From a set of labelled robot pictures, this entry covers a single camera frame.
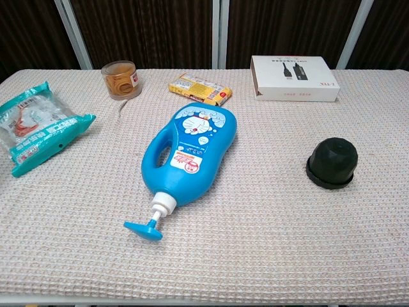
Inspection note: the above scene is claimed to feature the black round object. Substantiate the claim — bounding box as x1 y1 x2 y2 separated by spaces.
305 136 359 189

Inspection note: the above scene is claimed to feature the blue pump bottle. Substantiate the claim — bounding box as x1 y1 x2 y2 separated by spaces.
123 102 238 242

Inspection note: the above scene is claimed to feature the yellow small carton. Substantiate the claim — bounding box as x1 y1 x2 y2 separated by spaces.
168 72 233 107

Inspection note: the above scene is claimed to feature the beige waffle tablecloth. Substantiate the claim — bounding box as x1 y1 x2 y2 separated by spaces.
0 68 409 297

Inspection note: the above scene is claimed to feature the clear jar of rubber bands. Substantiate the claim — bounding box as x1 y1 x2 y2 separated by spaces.
100 59 143 101

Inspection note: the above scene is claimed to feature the white cardboard box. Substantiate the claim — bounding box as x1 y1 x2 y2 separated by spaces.
250 55 341 102

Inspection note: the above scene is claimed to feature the teal plastic package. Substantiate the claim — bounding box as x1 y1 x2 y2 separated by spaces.
0 81 97 178

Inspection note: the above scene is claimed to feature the white frame post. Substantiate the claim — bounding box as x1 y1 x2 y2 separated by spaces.
53 0 94 70
212 0 231 70
336 0 374 70

